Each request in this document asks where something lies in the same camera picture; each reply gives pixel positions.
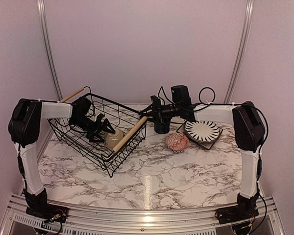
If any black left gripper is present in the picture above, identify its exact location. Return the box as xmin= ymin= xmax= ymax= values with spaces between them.
xmin=71 ymin=115 xmax=115 ymax=142

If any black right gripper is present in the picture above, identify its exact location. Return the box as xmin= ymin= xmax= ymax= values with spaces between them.
xmin=139 ymin=99 xmax=182 ymax=125

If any black wire dish rack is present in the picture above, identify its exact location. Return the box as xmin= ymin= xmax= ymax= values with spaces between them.
xmin=48 ymin=92 xmax=147 ymax=176

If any beige ceramic bowl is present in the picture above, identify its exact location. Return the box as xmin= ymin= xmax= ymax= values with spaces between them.
xmin=104 ymin=129 xmax=124 ymax=150

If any dark blue mug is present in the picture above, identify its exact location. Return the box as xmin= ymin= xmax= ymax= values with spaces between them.
xmin=154 ymin=119 xmax=171 ymax=134

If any square floral plate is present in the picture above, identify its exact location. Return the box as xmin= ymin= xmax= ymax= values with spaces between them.
xmin=176 ymin=122 xmax=223 ymax=150

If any blue white patterned bowl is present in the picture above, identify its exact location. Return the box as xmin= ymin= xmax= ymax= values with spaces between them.
xmin=165 ymin=133 xmax=190 ymax=153

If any white round plate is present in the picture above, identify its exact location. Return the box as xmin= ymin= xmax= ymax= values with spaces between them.
xmin=184 ymin=121 xmax=221 ymax=143

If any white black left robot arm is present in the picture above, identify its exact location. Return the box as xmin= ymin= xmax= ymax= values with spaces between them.
xmin=8 ymin=97 xmax=115 ymax=218

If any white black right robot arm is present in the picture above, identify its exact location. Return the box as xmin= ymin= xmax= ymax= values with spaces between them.
xmin=139 ymin=85 xmax=269 ymax=224

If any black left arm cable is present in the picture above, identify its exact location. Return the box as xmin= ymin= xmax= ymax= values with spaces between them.
xmin=87 ymin=102 xmax=100 ymax=120

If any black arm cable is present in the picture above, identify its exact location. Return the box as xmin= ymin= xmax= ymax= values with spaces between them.
xmin=87 ymin=102 xmax=100 ymax=120
xmin=158 ymin=85 xmax=270 ymax=152

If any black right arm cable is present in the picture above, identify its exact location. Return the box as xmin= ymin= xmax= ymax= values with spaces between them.
xmin=158 ymin=85 xmax=270 ymax=152

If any aluminium front frame rail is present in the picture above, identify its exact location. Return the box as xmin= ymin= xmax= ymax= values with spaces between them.
xmin=0 ymin=193 xmax=285 ymax=235

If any aluminium left corner post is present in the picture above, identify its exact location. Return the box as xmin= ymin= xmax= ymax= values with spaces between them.
xmin=37 ymin=0 xmax=63 ymax=99

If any aluminium corner post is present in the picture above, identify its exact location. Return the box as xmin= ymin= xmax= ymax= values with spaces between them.
xmin=37 ymin=0 xmax=63 ymax=99
xmin=223 ymin=0 xmax=255 ymax=103

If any aluminium right corner post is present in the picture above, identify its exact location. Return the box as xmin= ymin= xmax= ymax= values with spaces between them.
xmin=223 ymin=0 xmax=255 ymax=103

